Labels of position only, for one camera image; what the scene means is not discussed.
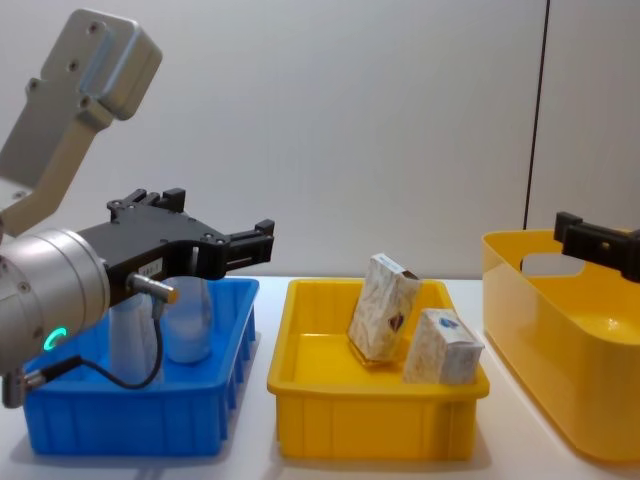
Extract white plastic bottle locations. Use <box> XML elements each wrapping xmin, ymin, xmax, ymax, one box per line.
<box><xmin>162</xmin><ymin>276</ymin><xmax>214</xmax><ymax>365</ymax></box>
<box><xmin>108</xmin><ymin>294</ymin><xmax>164</xmax><ymax>387</ymax></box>

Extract thin black hanging cable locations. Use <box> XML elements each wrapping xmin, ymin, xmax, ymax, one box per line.
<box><xmin>521</xmin><ymin>0</ymin><xmax>552</xmax><ymax>231</ymax></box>

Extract blue plastic bin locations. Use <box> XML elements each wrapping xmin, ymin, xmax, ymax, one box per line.
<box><xmin>22</xmin><ymin>277</ymin><xmax>261</xmax><ymax>457</ymax></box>

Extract yellow basket with handle hole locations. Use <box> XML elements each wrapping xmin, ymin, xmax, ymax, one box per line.
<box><xmin>480</xmin><ymin>228</ymin><xmax>640</xmax><ymax>470</ymax></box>

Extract thin dark gripper cable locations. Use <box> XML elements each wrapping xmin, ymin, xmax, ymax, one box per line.
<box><xmin>21</xmin><ymin>272</ymin><xmax>180</xmax><ymax>397</ymax></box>

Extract tall patterned tissue box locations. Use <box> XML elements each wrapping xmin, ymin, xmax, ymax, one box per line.
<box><xmin>346</xmin><ymin>252</ymin><xmax>422</xmax><ymax>370</ymax></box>

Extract yellow plastic bin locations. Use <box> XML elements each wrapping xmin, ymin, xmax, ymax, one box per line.
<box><xmin>266</xmin><ymin>277</ymin><xmax>492</xmax><ymax>462</ymax></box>

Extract small patterned tissue box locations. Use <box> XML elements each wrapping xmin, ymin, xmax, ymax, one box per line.
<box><xmin>402</xmin><ymin>307</ymin><xmax>486</xmax><ymax>386</ymax></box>

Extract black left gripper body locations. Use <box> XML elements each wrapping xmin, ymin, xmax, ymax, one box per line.
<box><xmin>77</xmin><ymin>198</ymin><xmax>227</xmax><ymax>308</ymax></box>

